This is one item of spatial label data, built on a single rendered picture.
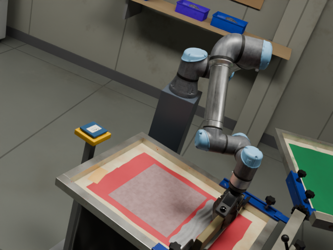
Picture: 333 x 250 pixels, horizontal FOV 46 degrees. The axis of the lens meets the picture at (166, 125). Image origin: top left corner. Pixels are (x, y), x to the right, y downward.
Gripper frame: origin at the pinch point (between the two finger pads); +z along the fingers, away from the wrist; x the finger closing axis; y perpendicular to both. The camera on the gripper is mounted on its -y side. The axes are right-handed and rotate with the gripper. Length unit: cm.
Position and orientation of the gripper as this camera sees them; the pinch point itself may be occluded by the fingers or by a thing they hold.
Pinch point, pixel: (218, 223)
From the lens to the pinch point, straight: 161.3
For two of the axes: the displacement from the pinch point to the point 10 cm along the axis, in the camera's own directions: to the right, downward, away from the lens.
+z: -2.7, 8.3, 4.9
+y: 5.3, -3.0, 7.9
